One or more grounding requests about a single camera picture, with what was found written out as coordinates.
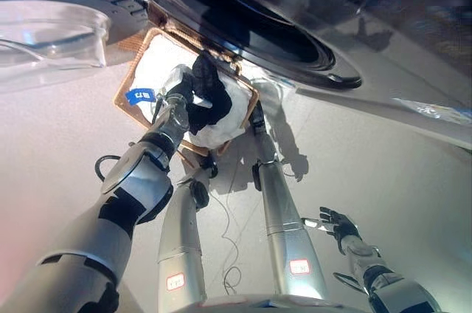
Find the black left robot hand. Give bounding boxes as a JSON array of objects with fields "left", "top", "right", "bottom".
[{"left": 164, "top": 65, "right": 215, "bottom": 111}]

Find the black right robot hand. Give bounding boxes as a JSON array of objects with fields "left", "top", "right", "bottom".
[{"left": 302, "top": 206, "right": 361, "bottom": 248}]

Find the black garment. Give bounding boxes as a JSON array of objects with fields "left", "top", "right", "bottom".
[{"left": 186, "top": 53, "right": 234, "bottom": 135}]

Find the brown wicker laundry basket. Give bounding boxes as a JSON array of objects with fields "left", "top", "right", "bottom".
[{"left": 112, "top": 27, "right": 261, "bottom": 162}]

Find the round washing machine door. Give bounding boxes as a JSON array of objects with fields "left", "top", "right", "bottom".
[{"left": 0, "top": 0, "right": 153, "bottom": 93}]

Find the dark grey washing machine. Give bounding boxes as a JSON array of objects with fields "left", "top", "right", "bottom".
[{"left": 147, "top": 0, "right": 472, "bottom": 152}]

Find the blue fabric tag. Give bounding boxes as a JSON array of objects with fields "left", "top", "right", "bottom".
[{"left": 125, "top": 87, "right": 156, "bottom": 105}]

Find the silver right robot leg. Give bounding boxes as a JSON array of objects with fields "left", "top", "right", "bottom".
[{"left": 251, "top": 128, "right": 330, "bottom": 301}]

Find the silver robot leg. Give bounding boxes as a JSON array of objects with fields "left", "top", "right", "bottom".
[
  {"left": 156, "top": 179, "right": 208, "bottom": 303},
  {"left": 251, "top": 128, "right": 330, "bottom": 301}
]

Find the black right robot foot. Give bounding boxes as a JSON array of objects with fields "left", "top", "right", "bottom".
[{"left": 249, "top": 100, "right": 268, "bottom": 136}]

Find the black robot foot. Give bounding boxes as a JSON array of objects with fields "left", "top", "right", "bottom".
[
  {"left": 190, "top": 179, "right": 211, "bottom": 213},
  {"left": 249, "top": 100, "right": 268, "bottom": 136}
]

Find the black red robot torso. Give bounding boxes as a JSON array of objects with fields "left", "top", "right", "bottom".
[{"left": 195, "top": 292, "right": 355, "bottom": 313}]

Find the black left robot foot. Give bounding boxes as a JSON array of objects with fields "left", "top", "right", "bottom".
[{"left": 190, "top": 179, "right": 211, "bottom": 213}]

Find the silver left robot leg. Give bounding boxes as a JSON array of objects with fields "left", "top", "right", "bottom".
[{"left": 156, "top": 179, "right": 208, "bottom": 303}]

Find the blue bordered info sticker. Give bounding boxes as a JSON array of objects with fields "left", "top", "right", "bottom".
[{"left": 391, "top": 97, "right": 472, "bottom": 125}]

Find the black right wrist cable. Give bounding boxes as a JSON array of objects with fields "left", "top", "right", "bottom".
[{"left": 333, "top": 271, "right": 370, "bottom": 295}]

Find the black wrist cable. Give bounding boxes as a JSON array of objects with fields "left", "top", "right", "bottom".
[
  {"left": 333, "top": 271, "right": 370, "bottom": 295},
  {"left": 94, "top": 155, "right": 123, "bottom": 182}
]

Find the thin grey floor cable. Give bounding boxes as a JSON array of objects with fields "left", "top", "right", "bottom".
[{"left": 212, "top": 179, "right": 245, "bottom": 292}]

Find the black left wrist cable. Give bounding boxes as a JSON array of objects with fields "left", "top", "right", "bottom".
[{"left": 94, "top": 155, "right": 123, "bottom": 182}]

